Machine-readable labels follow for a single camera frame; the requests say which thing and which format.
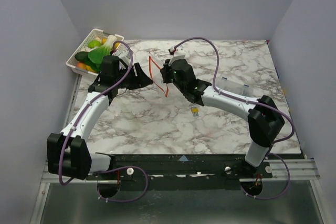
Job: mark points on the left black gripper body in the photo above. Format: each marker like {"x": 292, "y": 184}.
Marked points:
{"x": 124, "y": 71}

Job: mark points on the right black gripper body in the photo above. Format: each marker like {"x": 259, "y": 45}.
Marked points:
{"x": 166, "y": 71}

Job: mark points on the clear zip bag orange zipper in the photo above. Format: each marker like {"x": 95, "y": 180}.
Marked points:
{"x": 155, "y": 67}

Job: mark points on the orange peach toy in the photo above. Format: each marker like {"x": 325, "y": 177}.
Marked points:
{"x": 81, "y": 65}

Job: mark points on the dark green cucumber toy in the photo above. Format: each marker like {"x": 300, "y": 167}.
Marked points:
{"x": 81, "y": 56}

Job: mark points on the white perforated plastic basket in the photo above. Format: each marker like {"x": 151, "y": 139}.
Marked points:
{"x": 72, "y": 62}

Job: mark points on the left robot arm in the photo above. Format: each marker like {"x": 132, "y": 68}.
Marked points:
{"x": 67, "y": 152}

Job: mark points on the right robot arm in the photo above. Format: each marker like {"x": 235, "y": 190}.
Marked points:
{"x": 264, "y": 120}

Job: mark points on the green bok choy toy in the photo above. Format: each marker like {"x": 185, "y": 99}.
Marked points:
{"x": 96, "y": 56}

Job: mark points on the yellow lemon toy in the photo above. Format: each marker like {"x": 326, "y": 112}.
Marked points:
{"x": 115, "y": 46}

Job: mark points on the light green cabbage toy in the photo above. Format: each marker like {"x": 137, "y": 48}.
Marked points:
{"x": 94, "y": 44}

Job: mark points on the small yellow electronic component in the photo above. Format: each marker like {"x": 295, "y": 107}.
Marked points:
{"x": 195, "y": 111}

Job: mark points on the clear plastic parts box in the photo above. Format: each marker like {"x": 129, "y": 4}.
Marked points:
{"x": 234, "y": 87}

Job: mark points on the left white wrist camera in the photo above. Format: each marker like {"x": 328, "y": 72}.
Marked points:
{"x": 124, "y": 59}

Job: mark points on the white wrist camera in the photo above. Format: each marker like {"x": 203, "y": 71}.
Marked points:
{"x": 178, "y": 54}
{"x": 124, "y": 59}

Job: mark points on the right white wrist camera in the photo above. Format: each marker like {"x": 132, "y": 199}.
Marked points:
{"x": 178, "y": 54}

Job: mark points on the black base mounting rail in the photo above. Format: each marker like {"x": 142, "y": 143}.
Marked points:
{"x": 181, "y": 172}

